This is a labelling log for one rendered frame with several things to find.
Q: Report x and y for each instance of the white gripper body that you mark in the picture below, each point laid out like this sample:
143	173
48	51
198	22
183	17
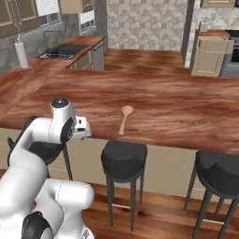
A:
83	133

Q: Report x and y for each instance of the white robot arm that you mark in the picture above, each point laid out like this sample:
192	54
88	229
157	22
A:
28	174

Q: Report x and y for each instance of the black bar stool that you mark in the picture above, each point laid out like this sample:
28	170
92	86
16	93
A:
123	157
46	151
217	171

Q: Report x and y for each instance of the wooden spoon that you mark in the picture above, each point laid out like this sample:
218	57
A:
127	110

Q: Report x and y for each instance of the beige base cupboards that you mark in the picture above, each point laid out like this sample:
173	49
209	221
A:
83	60

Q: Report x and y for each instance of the grey dishwasher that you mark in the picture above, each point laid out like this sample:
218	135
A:
98	56

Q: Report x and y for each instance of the dark sink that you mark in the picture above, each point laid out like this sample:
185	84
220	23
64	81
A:
65	50

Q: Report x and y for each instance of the white paper towel holder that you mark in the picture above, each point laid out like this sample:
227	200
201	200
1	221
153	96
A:
21	54

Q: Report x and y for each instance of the white window blind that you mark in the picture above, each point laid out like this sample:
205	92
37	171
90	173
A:
87	21
46	7

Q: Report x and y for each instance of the beige cupboard with wooden top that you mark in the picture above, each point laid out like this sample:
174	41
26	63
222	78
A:
210	54

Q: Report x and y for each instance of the white jar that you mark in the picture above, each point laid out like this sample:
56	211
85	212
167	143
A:
203	25

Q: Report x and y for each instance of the grey oven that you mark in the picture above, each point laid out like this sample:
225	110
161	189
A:
232	59

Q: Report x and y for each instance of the brown wall cupboards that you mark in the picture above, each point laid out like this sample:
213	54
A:
18	14

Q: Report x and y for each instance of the white wall socket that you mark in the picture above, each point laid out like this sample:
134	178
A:
213	16

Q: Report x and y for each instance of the beige wall cupboard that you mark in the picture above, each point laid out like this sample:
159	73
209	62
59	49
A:
217	3

